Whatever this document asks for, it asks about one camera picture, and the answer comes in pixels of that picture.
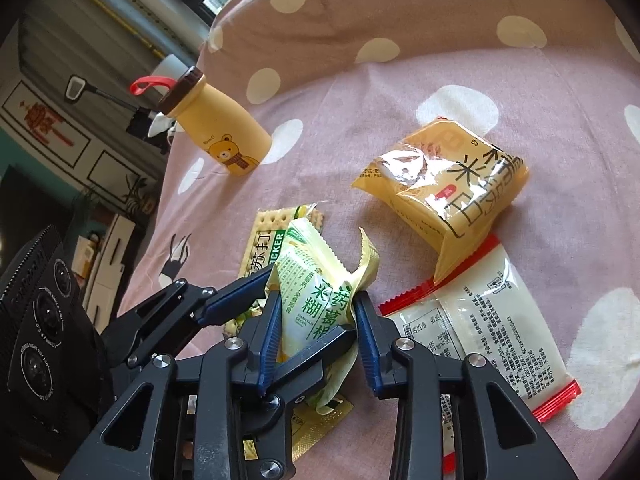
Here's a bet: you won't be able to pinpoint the white cylindrical appliance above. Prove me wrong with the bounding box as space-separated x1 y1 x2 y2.
151 54 190 103

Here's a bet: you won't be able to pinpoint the white snack packet red edges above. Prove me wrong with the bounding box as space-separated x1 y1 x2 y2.
379 234 583 424

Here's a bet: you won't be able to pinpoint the red knot wall hanging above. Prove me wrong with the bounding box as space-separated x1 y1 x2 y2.
19 101 77 147

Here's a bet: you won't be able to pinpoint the pink polka dot bed sheet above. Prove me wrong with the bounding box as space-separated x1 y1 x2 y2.
115 0 640 480

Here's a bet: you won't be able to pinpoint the grey curtain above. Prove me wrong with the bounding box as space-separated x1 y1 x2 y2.
20 0 216 88

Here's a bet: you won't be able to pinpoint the large yellow foil snack packet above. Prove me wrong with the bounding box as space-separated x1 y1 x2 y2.
242 392 353 461

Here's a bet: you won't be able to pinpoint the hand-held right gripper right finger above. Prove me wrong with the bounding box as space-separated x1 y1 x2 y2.
351 290 557 480

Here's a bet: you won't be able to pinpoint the yellow and green snack packet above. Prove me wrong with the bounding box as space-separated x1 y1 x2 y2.
267 217 382 411

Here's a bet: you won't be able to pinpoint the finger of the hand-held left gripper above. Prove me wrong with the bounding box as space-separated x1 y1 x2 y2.
242 324 359 480
100 274 275 368

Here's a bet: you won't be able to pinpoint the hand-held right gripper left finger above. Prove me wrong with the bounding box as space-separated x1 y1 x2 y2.
65 292 286 480

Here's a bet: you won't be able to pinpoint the soda cracker packet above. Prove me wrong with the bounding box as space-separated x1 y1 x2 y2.
222 204 327 341

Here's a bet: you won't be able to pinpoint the yellow bear print bottle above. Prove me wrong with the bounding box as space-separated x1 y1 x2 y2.
130 67 273 177

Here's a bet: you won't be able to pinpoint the yellow bread packet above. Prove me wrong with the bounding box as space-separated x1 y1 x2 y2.
350 117 532 286

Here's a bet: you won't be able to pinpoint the white cabinet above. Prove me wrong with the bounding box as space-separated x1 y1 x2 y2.
82 211 137 322

